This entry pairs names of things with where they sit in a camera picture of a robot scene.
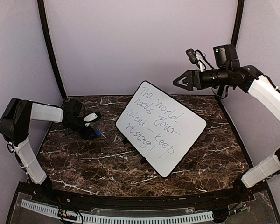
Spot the right black frame post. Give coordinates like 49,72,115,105
216,0,245,98

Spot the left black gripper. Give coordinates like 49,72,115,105
64,118,97,140

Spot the white whiteboard black frame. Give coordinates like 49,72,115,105
116,81,207,178

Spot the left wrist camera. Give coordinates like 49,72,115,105
83,112,102,123

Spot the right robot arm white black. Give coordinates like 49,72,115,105
173,44,280,203

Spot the black frame post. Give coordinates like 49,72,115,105
216,0,245,98
37,0,67,100

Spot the black curved front rail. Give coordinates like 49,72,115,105
30,179,255,210

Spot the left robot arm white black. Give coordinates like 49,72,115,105
0,98,100,185

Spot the blue whiteboard eraser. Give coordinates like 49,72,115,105
94,130,101,137

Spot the left black frame post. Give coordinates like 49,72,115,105
37,0,67,100

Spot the white slotted cable duct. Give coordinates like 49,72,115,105
20,199,214,224

